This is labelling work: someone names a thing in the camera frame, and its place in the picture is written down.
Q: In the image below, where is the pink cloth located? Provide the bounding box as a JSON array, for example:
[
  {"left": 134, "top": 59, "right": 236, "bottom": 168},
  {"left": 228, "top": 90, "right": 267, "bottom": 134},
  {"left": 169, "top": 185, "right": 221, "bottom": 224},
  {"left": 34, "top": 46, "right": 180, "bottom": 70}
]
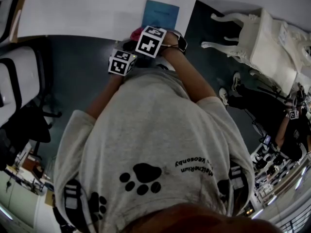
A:
[{"left": 130, "top": 27, "right": 144, "bottom": 41}]

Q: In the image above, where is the person's right forearm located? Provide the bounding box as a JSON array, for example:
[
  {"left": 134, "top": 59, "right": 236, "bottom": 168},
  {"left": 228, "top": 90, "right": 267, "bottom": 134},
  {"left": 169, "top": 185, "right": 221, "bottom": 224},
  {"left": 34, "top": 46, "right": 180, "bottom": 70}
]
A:
[{"left": 160, "top": 32, "right": 218, "bottom": 104}]

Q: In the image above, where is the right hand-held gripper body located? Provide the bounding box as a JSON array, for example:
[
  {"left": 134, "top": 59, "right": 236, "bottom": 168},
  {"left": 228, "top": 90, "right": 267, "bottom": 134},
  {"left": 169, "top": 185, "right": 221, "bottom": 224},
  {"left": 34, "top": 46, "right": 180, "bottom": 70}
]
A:
[{"left": 135, "top": 25, "right": 168, "bottom": 58}]

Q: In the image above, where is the ornate white carved table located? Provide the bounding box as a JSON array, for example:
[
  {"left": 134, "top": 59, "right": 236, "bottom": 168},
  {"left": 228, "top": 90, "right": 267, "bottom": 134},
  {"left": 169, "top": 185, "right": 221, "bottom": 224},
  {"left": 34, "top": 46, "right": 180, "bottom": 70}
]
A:
[{"left": 201, "top": 7, "right": 311, "bottom": 95}]

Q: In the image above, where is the white black office chair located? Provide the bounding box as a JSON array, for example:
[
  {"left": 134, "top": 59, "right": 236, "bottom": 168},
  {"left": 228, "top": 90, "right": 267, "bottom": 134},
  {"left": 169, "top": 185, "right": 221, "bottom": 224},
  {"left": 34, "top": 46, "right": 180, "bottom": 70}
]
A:
[
  {"left": 0, "top": 45, "right": 63, "bottom": 143},
  {"left": 0, "top": 0, "right": 17, "bottom": 43}
]

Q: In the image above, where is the person's left forearm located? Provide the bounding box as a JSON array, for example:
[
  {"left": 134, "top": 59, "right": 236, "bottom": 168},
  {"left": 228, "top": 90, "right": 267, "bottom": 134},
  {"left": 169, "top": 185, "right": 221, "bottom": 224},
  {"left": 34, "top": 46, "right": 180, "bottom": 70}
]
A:
[{"left": 85, "top": 75, "right": 124, "bottom": 119}]

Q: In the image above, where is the brown wooden cabinet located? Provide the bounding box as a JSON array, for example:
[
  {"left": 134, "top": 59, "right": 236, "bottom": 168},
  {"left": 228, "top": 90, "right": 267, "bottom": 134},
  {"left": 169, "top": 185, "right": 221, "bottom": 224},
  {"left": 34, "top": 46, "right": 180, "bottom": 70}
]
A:
[{"left": 9, "top": 0, "right": 30, "bottom": 43}]

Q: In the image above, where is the person's grey paw-print sweatshirt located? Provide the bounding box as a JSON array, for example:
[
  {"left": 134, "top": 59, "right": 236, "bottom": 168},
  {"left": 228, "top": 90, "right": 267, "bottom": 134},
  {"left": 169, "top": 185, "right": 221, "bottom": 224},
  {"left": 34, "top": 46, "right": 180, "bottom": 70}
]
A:
[{"left": 53, "top": 68, "right": 256, "bottom": 233}]

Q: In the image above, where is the black smartwatch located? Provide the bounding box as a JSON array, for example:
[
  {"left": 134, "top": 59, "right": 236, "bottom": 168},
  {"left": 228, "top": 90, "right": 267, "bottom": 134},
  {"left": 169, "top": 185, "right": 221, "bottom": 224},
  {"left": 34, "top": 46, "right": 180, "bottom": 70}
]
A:
[{"left": 170, "top": 30, "right": 189, "bottom": 55}]

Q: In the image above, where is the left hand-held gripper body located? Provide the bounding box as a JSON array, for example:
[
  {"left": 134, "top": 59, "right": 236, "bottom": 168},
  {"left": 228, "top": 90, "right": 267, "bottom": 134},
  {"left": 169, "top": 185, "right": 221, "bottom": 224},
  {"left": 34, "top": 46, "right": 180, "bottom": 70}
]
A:
[{"left": 108, "top": 39, "right": 138, "bottom": 77}]

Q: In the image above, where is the blue book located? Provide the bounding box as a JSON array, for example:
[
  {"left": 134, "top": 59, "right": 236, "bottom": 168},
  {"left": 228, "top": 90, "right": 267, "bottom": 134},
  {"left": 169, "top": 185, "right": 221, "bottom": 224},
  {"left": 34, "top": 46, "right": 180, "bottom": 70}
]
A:
[{"left": 141, "top": 0, "right": 180, "bottom": 32}]

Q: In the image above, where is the white desk with drawers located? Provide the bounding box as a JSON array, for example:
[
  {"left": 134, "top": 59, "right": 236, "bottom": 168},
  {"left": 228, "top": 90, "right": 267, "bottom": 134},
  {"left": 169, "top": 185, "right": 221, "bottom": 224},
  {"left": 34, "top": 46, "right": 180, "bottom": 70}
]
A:
[{"left": 17, "top": 0, "right": 198, "bottom": 44}]

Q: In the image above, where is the black white shoulder strap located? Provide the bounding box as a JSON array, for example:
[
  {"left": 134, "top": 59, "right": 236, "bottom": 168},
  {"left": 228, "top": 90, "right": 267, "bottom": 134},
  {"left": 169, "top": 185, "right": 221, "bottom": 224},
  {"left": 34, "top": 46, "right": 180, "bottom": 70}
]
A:
[
  {"left": 229, "top": 165, "right": 245, "bottom": 192},
  {"left": 63, "top": 179, "right": 85, "bottom": 228}
]

